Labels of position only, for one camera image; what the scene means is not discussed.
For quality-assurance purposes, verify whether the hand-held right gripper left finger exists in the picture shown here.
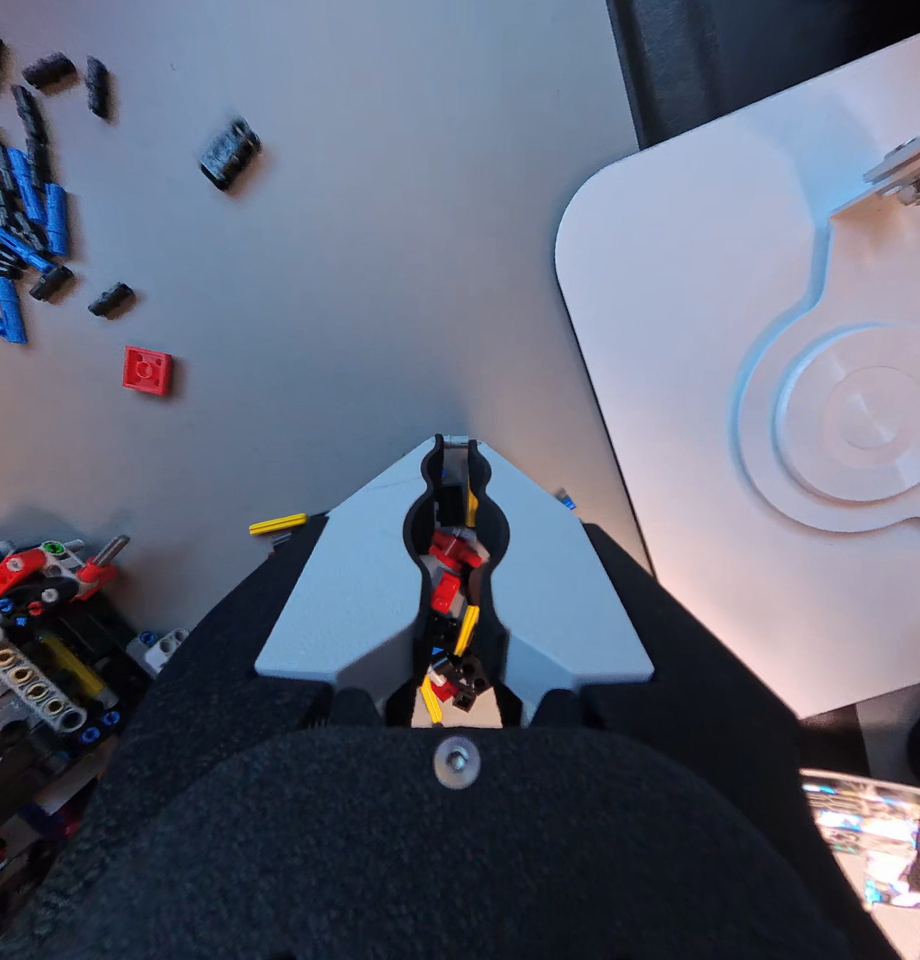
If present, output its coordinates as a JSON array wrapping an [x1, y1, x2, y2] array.
[[253, 433, 447, 725]]

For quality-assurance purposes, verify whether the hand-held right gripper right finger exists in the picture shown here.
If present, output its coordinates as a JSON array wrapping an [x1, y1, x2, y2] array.
[[467, 438, 656, 726]]

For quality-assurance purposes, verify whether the pile of colourful lego pieces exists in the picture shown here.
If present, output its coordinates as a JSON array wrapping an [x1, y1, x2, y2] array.
[[248, 465, 581, 727]]

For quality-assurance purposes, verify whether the partly built lego car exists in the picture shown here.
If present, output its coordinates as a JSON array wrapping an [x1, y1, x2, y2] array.
[[0, 534, 191, 886]]

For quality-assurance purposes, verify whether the red square lego plate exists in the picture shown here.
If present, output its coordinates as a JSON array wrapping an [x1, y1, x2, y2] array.
[[122, 346, 173, 396]]

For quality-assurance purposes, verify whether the black lego connector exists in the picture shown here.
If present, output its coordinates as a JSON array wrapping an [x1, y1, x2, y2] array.
[[199, 117, 262, 191]]

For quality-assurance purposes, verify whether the shiny sticker sheet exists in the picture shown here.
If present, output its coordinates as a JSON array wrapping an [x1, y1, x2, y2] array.
[[801, 768, 920, 960]]

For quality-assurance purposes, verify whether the pile of blue black pins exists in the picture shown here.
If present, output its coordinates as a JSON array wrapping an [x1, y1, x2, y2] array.
[[0, 22, 134, 346]]

